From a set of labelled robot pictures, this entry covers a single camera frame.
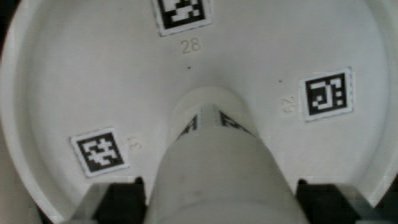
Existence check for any white cylindrical table leg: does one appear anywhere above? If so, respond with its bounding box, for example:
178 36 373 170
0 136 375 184
144 87 310 224

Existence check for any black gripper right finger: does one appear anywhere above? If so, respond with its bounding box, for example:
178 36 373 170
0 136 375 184
295 179 361 224

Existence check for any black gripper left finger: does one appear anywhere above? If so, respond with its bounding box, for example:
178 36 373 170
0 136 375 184
93 177 146 224

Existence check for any white round table top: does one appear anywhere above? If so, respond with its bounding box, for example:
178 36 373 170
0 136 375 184
0 0 398 224

